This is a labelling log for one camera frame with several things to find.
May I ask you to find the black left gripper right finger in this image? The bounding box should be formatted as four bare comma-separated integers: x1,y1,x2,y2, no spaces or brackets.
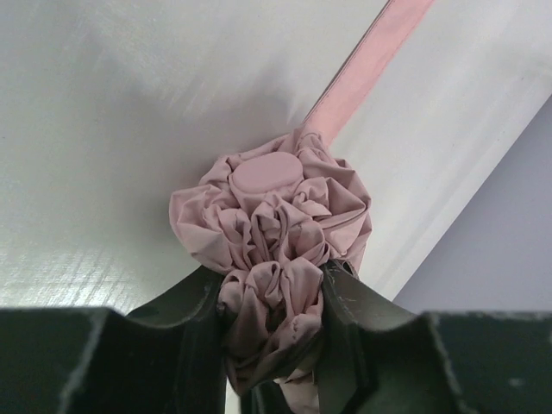
317,261,551,413

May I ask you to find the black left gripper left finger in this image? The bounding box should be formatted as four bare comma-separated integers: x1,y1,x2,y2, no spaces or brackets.
1,267,226,413

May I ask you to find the pink and black folding umbrella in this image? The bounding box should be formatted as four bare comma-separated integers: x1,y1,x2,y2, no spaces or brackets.
169,1,430,413

